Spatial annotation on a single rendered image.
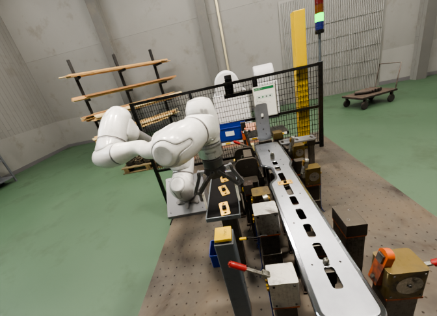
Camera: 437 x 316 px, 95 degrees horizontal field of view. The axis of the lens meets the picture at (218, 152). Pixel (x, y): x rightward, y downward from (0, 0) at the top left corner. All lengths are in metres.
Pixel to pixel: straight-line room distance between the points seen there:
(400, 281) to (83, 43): 9.12
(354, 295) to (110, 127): 1.12
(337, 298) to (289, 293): 0.14
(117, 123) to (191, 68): 6.70
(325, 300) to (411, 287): 0.25
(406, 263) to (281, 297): 0.38
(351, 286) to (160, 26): 7.84
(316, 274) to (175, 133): 0.65
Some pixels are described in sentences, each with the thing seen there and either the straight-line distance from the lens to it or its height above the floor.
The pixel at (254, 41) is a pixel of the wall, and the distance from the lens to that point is 7.66.
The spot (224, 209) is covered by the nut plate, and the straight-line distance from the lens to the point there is 0.86.
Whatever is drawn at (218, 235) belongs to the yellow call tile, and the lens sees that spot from 0.77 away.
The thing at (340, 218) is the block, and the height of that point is 1.03.
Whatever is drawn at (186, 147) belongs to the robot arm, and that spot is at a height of 1.52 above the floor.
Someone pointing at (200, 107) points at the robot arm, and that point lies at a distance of 0.64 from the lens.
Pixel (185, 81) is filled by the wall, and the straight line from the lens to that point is 7.75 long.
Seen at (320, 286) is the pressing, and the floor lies 1.00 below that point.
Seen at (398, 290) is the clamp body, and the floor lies 0.98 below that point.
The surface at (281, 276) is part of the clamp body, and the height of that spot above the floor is 1.06.
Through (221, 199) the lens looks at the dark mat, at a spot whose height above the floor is 1.16.
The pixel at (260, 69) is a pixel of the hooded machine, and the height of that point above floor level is 1.41.
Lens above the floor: 1.69
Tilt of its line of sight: 22 degrees down
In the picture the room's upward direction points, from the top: 13 degrees counter-clockwise
